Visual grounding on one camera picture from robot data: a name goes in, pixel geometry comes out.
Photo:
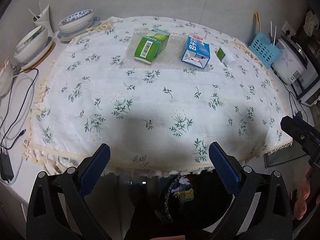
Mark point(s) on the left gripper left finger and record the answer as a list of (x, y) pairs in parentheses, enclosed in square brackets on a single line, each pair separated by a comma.
[(91, 169)]

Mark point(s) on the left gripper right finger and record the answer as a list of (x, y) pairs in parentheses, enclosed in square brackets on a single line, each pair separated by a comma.
[(227, 167)]

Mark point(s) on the yellow white snack bag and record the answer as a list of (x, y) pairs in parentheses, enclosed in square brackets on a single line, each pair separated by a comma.
[(183, 190)]

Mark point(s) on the black trash bin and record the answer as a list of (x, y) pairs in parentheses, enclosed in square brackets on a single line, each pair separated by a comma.
[(184, 208)]

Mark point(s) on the person's right hand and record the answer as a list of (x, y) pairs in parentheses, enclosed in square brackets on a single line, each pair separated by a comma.
[(303, 194)]

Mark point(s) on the toaster oven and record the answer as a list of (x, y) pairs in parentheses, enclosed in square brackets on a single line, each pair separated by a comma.
[(307, 86)]

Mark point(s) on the white rice cooker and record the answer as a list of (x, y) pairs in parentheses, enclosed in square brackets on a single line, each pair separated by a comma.
[(292, 64)]

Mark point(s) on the black charger left side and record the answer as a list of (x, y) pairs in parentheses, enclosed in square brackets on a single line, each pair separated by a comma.
[(6, 168)]

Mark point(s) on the blue utensil basket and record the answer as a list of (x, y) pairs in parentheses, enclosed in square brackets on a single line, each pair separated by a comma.
[(265, 51)]

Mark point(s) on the floral white tablecloth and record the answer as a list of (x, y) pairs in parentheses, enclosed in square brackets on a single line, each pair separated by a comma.
[(157, 118)]

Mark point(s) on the white plastic cup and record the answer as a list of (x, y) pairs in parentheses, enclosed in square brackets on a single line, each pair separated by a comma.
[(225, 56)]

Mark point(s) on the blue milk carton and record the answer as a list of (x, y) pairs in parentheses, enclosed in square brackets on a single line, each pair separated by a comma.
[(196, 52)]

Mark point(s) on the white stacked bowls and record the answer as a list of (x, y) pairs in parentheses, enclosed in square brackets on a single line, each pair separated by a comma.
[(33, 47)]

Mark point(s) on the green carton box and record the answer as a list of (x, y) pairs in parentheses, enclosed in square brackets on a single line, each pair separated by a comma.
[(151, 45)]

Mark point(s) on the blue white porcelain bowl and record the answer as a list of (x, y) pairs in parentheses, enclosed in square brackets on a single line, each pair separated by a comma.
[(77, 24)]

